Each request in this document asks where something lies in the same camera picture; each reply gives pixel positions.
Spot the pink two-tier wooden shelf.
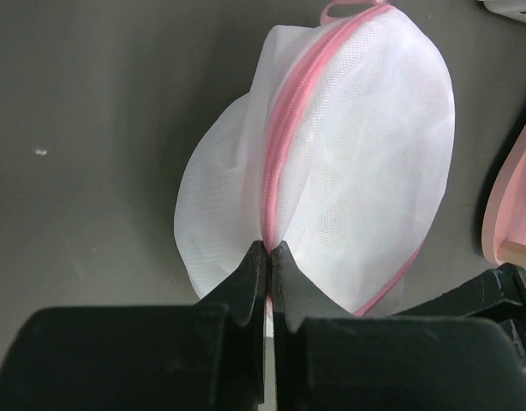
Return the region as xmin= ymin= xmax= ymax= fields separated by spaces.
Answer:
xmin=481 ymin=123 xmax=526 ymax=269

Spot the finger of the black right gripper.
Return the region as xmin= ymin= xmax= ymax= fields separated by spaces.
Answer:
xmin=400 ymin=264 xmax=526 ymax=368

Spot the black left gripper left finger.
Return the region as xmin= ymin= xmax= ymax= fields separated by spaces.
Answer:
xmin=0 ymin=241 xmax=267 ymax=410

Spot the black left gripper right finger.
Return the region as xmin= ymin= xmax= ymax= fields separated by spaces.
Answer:
xmin=269 ymin=243 xmax=526 ymax=410

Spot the round white laundry basket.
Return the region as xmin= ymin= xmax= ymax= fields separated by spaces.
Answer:
xmin=481 ymin=0 xmax=526 ymax=20

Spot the white mesh laundry bag pink zipper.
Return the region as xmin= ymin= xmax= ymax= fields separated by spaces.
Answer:
xmin=174 ymin=1 xmax=455 ymax=315

